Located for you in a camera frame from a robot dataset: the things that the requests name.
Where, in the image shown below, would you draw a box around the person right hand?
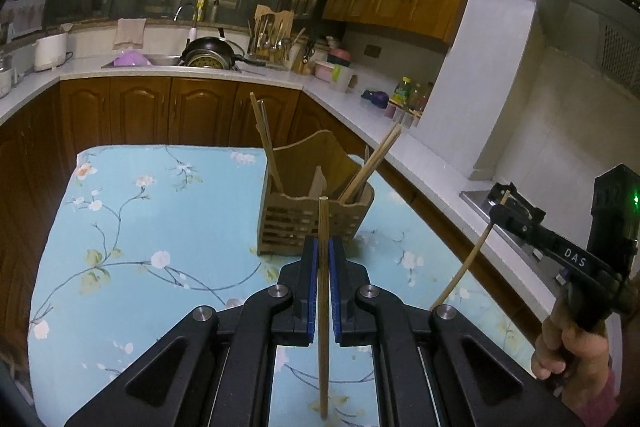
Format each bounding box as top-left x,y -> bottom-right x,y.
532,298 -> 610,407

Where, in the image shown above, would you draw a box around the gas stove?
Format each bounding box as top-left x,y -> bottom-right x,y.
460,183 -> 547,265

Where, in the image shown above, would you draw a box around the floral blue tablecloth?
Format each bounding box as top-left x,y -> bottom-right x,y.
28,146 -> 533,426

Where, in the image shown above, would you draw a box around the wooden utensil holder box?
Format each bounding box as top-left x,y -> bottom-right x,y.
257,130 -> 375,255

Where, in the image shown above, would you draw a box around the oil bottles on counter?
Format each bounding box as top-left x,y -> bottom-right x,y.
390,77 -> 434,113

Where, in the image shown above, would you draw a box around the range hood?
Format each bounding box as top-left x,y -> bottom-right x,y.
535,0 -> 639,96

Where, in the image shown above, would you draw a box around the black wok in sink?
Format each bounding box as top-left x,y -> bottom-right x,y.
179,28 -> 266,70

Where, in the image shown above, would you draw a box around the purple basin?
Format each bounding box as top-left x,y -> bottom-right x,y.
113,50 -> 151,67

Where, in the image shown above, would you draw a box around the counter wooden utensil rack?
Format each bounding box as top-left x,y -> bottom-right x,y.
247,4 -> 306,69

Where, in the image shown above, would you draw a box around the hanging dish towel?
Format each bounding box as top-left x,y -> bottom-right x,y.
113,18 -> 146,50

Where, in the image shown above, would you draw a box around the white pot on counter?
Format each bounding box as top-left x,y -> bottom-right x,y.
34,32 -> 68,72

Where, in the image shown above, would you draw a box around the small white cooker pot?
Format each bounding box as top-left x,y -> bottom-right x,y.
0,55 -> 15,98

